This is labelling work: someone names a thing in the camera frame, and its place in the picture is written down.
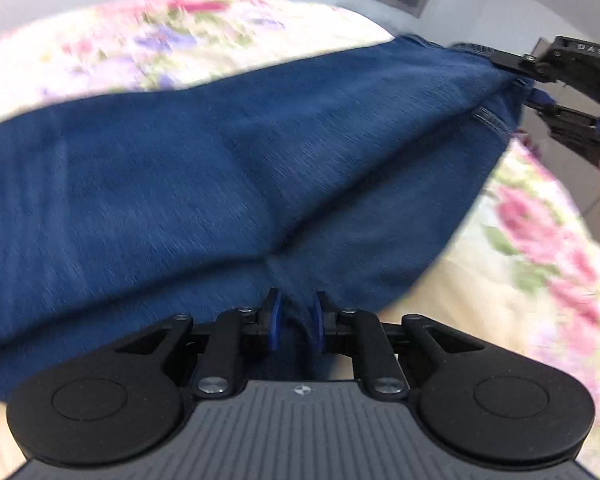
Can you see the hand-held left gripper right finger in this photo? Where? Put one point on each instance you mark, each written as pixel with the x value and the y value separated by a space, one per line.
pixel 318 322

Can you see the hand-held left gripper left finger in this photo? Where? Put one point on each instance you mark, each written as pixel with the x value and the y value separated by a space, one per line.
pixel 275 325

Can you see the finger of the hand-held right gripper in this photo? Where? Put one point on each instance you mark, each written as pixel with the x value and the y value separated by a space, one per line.
pixel 572 127
pixel 520 64

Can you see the blue denim pants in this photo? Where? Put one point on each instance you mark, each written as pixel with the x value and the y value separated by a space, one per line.
pixel 180 185

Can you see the floral bed sheet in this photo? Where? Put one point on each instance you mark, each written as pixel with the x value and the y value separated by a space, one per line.
pixel 130 40

